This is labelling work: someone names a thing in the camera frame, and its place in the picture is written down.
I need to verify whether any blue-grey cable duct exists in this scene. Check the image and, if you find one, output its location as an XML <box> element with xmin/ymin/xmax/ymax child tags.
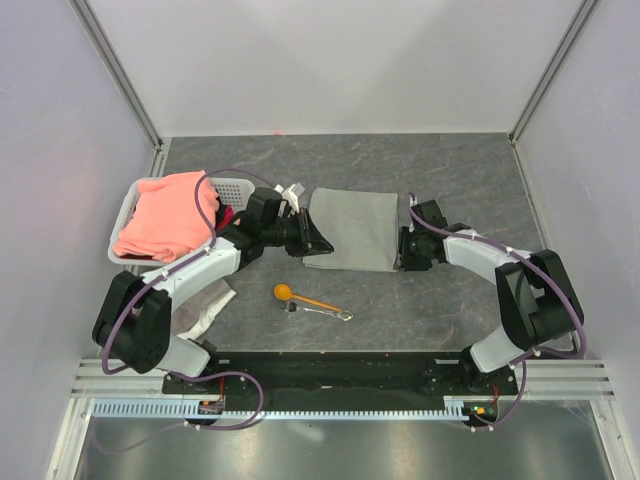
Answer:
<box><xmin>92</xmin><ymin>398</ymin><xmax>484</xmax><ymax>421</ymax></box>

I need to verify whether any left aluminium frame post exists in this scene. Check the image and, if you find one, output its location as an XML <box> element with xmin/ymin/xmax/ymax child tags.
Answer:
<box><xmin>69</xmin><ymin>0</ymin><xmax>164</xmax><ymax>150</ymax></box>

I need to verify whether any orange plastic spoon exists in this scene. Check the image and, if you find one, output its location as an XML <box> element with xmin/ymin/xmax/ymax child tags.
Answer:
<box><xmin>273</xmin><ymin>284</ymin><xmax>340</xmax><ymax>312</ymax></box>

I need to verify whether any dark red cloth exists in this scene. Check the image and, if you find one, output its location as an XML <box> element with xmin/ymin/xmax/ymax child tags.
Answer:
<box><xmin>215</xmin><ymin>203</ymin><xmax>235</xmax><ymax>231</ymax></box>

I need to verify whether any aluminium frame post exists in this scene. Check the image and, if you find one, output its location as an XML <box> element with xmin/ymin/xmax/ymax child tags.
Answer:
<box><xmin>69</xmin><ymin>0</ymin><xmax>164</xmax><ymax>150</ymax></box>
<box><xmin>508</xmin><ymin>0</ymin><xmax>600</xmax><ymax>147</ymax></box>

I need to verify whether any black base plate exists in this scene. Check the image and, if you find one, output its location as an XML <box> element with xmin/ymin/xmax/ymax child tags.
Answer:
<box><xmin>162</xmin><ymin>349</ymin><xmax>519</xmax><ymax>399</ymax></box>

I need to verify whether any right aluminium frame post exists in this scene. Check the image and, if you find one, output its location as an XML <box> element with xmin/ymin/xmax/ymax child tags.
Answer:
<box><xmin>508</xmin><ymin>0</ymin><xmax>600</xmax><ymax>147</ymax></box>

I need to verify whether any grey and white cloth pile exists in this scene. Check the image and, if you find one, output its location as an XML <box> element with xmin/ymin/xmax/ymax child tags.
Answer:
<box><xmin>171</xmin><ymin>279</ymin><xmax>236</xmax><ymax>340</ymax></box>

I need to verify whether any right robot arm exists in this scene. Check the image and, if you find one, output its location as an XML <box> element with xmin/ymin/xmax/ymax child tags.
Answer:
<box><xmin>398</xmin><ymin>194</ymin><xmax>587</xmax><ymax>394</ymax></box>

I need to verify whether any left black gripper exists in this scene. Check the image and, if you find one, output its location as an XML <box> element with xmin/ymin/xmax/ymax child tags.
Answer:
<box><xmin>262</xmin><ymin>208</ymin><xmax>334</xmax><ymax>258</ymax></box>

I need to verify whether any salmon pink folded cloth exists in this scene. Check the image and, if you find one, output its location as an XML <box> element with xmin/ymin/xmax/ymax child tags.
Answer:
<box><xmin>114</xmin><ymin>171</ymin><xmax>220</xmax><ymax>263</ymax></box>

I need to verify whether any grey cloth napkin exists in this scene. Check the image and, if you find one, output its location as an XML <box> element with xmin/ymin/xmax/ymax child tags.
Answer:
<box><xmin>303</xmin><ymin>188</ymin><xmax>398</xmax><ymax>272</ymax></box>

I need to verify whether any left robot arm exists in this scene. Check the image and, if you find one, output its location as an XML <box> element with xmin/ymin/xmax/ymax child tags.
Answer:
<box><xmin>92</xmin><ymin>187</ymin><xmax>334</xmax><ymax>393</ymax></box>

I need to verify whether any white plastic basket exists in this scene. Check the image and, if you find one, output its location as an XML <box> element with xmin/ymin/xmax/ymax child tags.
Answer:
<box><xmin>107</xmin><ymin>177</ymin><xmax>255</xmax><ymax>267</ymax></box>

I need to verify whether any clear-handled metal fork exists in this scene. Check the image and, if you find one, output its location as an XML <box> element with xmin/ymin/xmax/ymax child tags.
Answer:
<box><xmin>283</xmin><ymin>301</ymin><xmax>353</xmax><ymax>321</ymax></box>

